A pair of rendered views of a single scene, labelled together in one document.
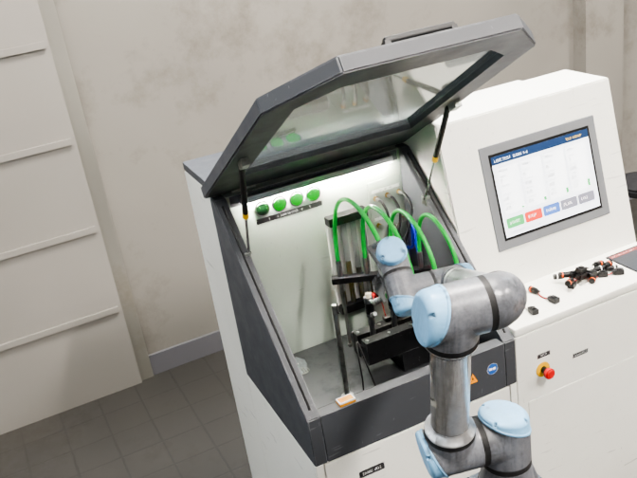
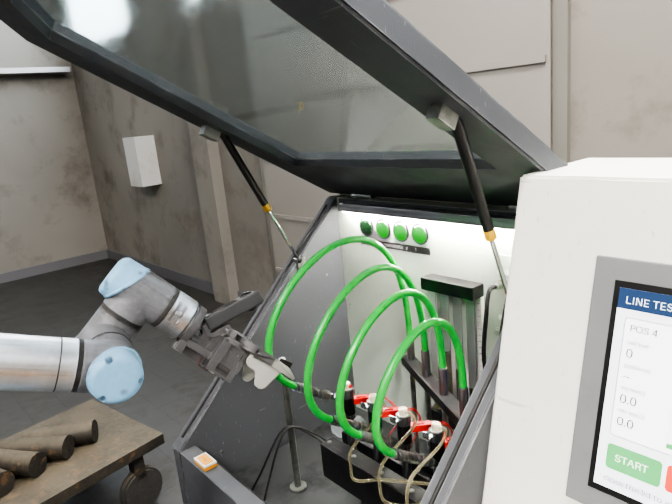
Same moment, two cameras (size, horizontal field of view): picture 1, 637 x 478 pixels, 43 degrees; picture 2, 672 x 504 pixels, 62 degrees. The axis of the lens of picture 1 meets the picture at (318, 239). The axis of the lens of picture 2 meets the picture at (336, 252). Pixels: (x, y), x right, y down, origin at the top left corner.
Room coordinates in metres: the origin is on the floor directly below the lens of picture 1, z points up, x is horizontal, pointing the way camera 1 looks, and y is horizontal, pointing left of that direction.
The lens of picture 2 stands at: (1.86, -1.15, 1.67)
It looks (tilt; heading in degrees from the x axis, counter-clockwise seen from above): 14 degrees down; 72
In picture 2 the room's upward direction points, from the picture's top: 6 degrees counter-clockwise
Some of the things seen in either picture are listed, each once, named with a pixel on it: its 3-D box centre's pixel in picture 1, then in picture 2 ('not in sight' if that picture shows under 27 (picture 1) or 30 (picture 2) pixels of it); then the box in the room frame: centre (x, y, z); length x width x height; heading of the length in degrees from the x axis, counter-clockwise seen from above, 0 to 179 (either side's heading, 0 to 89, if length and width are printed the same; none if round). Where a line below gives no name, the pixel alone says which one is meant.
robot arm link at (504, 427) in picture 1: (501, 433); not in sight; (1.51, -0.35, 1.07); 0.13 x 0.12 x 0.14; 99
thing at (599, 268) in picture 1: (588, 271); not in sight; (2.32, -0.86, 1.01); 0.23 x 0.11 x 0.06; 111
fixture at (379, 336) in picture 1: (408, 340); (395, 497); (2.24, -0.24, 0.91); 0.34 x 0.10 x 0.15; 111
